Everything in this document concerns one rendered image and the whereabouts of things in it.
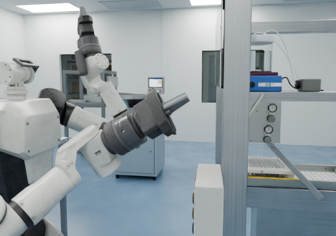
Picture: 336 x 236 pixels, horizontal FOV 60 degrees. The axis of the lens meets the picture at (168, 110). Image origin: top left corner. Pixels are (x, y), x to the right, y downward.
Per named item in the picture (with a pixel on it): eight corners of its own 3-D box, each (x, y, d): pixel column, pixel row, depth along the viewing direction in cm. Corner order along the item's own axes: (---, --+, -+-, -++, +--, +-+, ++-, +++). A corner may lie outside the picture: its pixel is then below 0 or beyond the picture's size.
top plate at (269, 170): (283, 161, 160) (283, 157, 160) (295, 175, 136) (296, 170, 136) (237, 159, 163) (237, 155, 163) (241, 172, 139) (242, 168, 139)
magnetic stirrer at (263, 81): (237, 91, 134) (237, 72, 133) (233, 90, 155) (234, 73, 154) (282, 91, 131) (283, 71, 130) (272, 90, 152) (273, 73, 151)
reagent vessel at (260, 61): (242, 72, 137) (243, 31, 135) (239, 73, 152) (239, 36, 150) (276, 72, 134) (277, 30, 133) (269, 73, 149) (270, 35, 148)
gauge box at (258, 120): (230, 142, 133) (230, 98, 132) (228, 137, 144) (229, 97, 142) (280, 143, 130) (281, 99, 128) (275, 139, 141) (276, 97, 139)
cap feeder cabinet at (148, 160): (111, 179, 394) (110, 123, 387) (124, 167, 450) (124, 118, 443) (157, 181, 384) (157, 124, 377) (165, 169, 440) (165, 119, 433)
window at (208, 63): (201, 103, 648) (201, 50, 637) (201, 103, 649) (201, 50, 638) (265, 103, 624) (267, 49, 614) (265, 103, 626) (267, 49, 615)
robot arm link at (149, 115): (166, 124, 61) (120, 151, 63) (182, 138, 69) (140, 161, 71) (147, 81, 68) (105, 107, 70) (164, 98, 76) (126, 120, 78)
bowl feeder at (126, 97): (116, 121, 402) (116, 94, 399) (124, 118, 438) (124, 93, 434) (151, 122, 394) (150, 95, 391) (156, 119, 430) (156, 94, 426)
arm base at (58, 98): (49, 143, 109) (20, 129, 108) (64, 126, 121) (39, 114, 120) (59, 111, 102) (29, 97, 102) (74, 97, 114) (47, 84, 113)
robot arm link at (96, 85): (100, 55, 115) (117, 84, 116) (89, 64, 121) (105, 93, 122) (87, 58, 110) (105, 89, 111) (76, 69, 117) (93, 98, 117)
